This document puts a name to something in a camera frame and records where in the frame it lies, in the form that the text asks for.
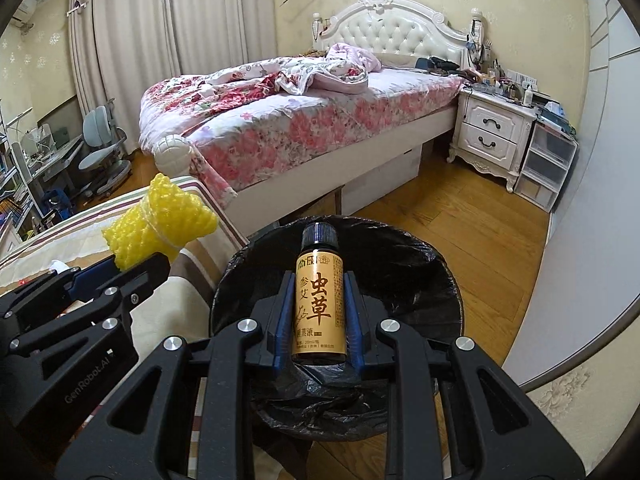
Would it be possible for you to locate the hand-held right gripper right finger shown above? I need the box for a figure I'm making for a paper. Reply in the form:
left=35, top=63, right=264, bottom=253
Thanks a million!
left=342, top=271, right=586, bottom=480

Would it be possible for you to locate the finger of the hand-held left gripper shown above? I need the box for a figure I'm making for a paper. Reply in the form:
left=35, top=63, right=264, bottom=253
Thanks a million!
left=0, top=252, right=171, bottom=382
left=0, top=256, right=121, bottom=332

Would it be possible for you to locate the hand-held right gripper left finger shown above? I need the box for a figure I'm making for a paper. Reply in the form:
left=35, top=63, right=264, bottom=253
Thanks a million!
left=54, top=271, right=301, bottom=480

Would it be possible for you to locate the small amber labelled bottle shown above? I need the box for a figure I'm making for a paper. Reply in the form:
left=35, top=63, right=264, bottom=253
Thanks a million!
left=291, top=221, right=347, bottom=366

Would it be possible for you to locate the yellow bubble wrap roll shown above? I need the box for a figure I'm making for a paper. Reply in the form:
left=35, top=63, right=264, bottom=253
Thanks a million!
left=101, top=172, right=219, bottom=271

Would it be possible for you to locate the trash bin with black bag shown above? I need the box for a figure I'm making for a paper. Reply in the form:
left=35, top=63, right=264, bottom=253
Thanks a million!
left=209, top=215, right=466, bottom=443

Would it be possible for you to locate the beige striped blanket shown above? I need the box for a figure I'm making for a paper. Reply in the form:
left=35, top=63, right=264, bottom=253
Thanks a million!
left=0, top=176, right=251, bottom=480

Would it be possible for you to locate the blue plastic stool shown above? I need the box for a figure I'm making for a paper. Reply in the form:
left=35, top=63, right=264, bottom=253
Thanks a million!
left=42, top=190, right=73, bottom=221

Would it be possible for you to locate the bookshelf with books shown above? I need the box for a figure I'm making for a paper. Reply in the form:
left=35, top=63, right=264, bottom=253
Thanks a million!
left=0, top=125, right=36, bottom=256

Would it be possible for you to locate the grey study desk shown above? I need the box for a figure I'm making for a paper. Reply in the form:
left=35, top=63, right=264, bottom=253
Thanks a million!
left=20, top=125, right=86, bottom=201

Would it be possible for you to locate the white storage box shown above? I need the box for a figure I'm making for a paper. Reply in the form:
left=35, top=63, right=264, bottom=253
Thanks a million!
left=342, top=145, right=423, bottom=216

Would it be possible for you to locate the grey ergonomic desk chair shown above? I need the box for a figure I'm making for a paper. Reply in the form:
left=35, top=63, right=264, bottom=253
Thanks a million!
left=77, top=105, right=132, bottom=198

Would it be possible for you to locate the pink floral quilt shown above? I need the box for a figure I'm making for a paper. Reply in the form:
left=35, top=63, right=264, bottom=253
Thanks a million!
left=139, top=55, right=463, bottom=208

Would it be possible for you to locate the beige pleated curtain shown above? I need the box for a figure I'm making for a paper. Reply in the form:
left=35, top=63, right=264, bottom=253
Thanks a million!
left=70, top=0, right=181, bottom=156
left=165, top=0, right=273, bottom=76

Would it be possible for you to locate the white carved nightstand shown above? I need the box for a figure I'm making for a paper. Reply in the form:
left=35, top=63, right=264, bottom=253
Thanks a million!
left=447, top=85, right=538, bottom=193

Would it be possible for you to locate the clear plastic drawer unit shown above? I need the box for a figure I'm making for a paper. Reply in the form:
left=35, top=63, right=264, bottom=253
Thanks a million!
left=514, top=120, right=578, bottom=212

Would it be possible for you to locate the pink crumpled blanket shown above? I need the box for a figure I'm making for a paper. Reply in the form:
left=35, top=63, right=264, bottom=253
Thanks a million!
left=280, top=42, right=383, bottom=96

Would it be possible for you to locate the dark bag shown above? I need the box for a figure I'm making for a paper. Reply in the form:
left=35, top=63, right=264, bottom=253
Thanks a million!
left=415, top=55, right=461, bottom=73

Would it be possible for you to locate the white air conditioner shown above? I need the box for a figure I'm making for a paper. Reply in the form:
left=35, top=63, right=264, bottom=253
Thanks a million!
left=10, top=0, right=38, bottom=31

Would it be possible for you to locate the white sliding wardrobe door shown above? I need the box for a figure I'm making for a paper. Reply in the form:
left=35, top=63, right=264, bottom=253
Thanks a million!
left=502, top=0, right=640, bottom=391

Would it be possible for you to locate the cluster of small bottles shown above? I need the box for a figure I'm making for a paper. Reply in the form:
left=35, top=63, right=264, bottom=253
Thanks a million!
left=465, top=55, right=576, bottom=126

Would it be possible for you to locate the white tufted bed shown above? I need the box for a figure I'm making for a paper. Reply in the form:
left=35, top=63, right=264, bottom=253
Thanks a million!
left=140, top=0, right=483, bottom=226

